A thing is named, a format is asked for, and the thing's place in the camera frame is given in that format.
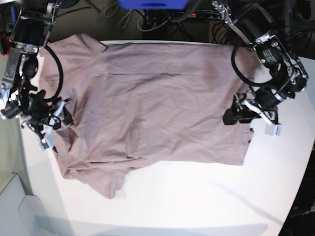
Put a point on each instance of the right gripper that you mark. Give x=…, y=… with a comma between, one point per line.
x=41, y=110

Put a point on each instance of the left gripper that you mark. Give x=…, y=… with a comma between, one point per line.
x=268, y=100

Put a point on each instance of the mauve t-shirt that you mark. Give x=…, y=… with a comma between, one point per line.
x=134, y=105

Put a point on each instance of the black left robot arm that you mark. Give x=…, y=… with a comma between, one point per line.
x=256, y=27

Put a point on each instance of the black power strip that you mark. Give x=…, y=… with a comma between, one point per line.
x=206, y=14

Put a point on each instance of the red and black clamp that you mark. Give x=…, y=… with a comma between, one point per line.
x=5, y=28

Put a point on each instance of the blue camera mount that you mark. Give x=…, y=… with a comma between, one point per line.
x=153, y=4

